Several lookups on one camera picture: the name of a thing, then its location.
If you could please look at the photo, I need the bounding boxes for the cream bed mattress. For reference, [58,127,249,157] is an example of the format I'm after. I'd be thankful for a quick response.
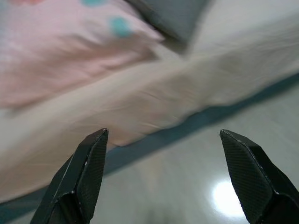
[0,0,299,203]

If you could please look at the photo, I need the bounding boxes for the dark teal bed base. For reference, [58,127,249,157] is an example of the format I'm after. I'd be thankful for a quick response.
[0,73,299,222]

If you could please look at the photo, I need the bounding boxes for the grey fabric pillow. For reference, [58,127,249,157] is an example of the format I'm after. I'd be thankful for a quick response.
[126,0,211,45]

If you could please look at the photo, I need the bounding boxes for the pink patterned pillow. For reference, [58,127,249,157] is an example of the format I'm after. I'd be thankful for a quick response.
[0,0,164,110]

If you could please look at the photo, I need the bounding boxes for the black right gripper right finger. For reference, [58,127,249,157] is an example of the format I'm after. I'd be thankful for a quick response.
[219,129,299,224]

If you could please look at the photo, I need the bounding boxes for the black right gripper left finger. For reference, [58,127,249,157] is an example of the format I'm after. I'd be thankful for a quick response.
[29,127,109,224]

